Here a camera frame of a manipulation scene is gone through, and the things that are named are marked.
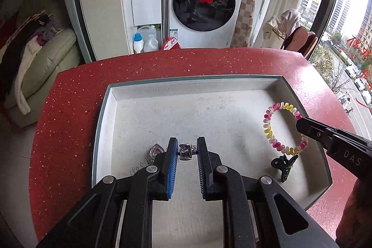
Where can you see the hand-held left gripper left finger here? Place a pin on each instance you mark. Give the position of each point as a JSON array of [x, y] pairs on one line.
[[173, 166]]

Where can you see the black hair claw clip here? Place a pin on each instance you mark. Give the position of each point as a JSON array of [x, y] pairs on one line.
[[286, 169]]

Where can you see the beige bag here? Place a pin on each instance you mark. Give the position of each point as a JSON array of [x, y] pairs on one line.
[[273, 33]]

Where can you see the white bottle with blue cap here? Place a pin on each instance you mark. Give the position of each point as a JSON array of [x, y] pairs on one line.
[[137, 44]]

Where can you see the clear plastic jug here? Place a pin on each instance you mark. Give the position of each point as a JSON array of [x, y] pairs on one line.
[[146, 30]]

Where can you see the red window decal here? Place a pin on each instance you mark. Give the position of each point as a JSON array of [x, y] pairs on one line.
[[359, 41]]

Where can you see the pink cloth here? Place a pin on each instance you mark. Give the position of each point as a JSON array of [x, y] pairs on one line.
[[290, 18]]

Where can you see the checkered cloth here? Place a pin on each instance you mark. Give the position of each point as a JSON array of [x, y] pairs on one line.
[[247, 12]]

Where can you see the white garment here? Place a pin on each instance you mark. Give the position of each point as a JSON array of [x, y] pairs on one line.
[[26, 62]]

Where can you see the white shallow tray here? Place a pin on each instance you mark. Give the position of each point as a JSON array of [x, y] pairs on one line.
[[203, 114]]

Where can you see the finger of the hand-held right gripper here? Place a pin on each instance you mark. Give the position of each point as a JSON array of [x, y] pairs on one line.
[[312, 129]]

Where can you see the clear plastic bottle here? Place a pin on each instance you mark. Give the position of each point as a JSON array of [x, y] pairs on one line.
[[151, 44]]

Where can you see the black window frame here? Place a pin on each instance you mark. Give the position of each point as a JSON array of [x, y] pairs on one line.
[[331, 4]]

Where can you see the white washing machine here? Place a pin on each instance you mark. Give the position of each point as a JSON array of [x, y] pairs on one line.
[[232, 18]]

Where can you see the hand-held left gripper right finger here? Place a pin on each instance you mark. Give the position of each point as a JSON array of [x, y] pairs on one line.
[[200, 166]]

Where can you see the beige sofa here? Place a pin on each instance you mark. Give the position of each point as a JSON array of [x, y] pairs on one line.
[[58, 47]]

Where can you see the person's right forearm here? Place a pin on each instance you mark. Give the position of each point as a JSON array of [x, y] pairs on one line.
[[357, 213]]

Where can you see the pile of clothes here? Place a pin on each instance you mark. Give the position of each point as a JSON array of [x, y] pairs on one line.
[[17, 44]]

